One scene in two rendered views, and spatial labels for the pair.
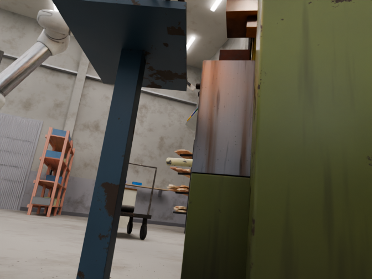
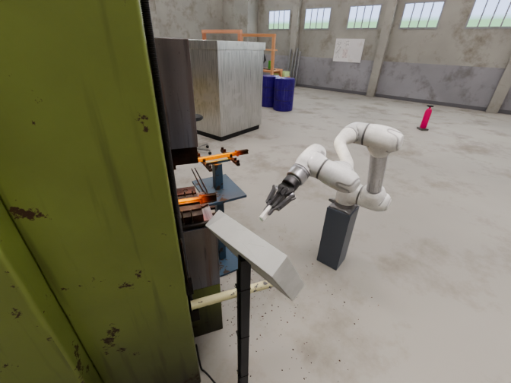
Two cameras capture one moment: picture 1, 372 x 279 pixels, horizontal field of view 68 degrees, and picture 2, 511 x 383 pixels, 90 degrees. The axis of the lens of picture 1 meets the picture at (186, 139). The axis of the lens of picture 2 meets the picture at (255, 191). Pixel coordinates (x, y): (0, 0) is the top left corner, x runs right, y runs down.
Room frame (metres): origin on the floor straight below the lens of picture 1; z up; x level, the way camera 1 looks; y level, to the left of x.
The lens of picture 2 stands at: (2.35, -0.51, 1.76)
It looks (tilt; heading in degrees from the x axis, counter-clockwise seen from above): 30 degrees down; 148
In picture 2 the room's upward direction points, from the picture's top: 2 degrees clockwise
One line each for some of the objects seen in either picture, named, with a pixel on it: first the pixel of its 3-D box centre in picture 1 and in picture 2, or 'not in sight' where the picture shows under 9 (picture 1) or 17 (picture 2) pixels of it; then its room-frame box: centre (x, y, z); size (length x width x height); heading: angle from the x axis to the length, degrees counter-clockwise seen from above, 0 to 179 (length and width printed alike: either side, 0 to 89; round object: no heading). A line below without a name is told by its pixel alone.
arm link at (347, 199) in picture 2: not in sight; (348, 189); (1.24, 1.07, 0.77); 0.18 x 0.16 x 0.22; 20
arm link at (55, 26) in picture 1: (54, 22); (356, 131); (1.36, 0.82, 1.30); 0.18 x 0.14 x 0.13; 110
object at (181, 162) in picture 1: (204, 164); (233, 293); (1.54, -0.12, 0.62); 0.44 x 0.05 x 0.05; 78
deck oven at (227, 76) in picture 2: not in sight; (224, 89); (-2.98, 1.97, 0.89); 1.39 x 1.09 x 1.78; 110
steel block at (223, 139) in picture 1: (269, 132); (165, 245); (1.09, -0.34, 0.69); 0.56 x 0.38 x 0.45; 78
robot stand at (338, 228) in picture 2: not in sight; (336, 234); (1.23, 1.06, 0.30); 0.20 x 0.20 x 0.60; 19
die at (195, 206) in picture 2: not in sight; (160, 214); (1.15, -0.34, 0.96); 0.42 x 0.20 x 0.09; 78
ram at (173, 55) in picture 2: not in sight; (137, 91); (1.10, -0.34, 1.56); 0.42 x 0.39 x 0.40; 78
